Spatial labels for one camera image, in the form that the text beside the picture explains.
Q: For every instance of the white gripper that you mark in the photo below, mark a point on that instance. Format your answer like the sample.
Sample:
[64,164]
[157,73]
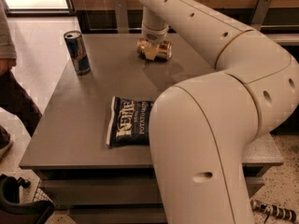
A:
[154,34]

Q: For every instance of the orange soda can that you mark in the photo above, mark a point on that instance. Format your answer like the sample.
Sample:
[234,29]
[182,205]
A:
[165,50]

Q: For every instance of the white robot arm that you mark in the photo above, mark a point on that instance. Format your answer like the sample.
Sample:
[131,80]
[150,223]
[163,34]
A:
[199,127]

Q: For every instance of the blue silver energy drink can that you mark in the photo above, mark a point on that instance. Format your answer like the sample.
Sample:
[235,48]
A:
[76,48]

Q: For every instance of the blue Kettle chips bag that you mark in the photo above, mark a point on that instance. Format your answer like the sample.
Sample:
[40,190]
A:
[129,123]

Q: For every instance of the person in dark trousers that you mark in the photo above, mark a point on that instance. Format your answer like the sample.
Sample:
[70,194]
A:
[13,97]

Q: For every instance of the grey drawer cabinet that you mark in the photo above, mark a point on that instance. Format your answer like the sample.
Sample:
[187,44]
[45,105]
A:
[68,150]

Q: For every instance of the black chair part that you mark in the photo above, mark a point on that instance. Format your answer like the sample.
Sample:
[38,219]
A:
[14,212]

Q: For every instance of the striped cylindrical tool on floor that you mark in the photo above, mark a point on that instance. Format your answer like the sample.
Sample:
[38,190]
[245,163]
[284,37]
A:
[275,211]

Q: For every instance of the left metal bracket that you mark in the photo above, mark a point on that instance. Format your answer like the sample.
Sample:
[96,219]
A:
[120,7]

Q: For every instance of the metal bracket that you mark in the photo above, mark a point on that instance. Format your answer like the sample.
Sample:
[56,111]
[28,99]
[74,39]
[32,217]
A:
[259,13]
[120,7]

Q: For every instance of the right metal bracket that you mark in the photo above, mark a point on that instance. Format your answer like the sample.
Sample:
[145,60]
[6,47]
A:
[259,13]

